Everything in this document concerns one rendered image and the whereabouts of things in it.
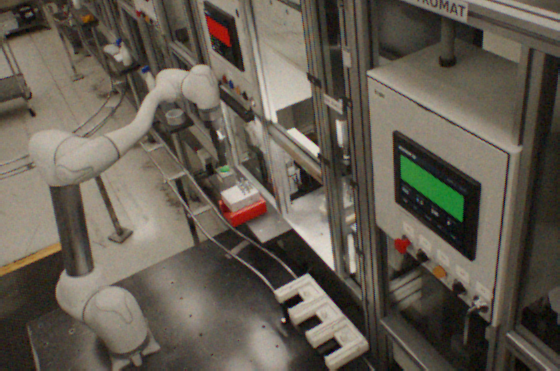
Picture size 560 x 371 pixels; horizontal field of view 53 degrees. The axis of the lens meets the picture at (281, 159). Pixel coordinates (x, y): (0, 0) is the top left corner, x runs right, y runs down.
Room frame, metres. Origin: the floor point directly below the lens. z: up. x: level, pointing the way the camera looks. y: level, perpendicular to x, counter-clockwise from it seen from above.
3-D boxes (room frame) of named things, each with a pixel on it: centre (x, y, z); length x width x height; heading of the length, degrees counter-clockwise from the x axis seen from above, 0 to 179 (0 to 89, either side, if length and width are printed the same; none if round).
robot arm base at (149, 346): (1.42, 0.67, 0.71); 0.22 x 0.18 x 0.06; 24
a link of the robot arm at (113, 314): (1.44, 0.69, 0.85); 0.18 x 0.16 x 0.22; 48
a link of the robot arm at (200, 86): (1.99, 0.25, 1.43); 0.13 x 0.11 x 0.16; 48
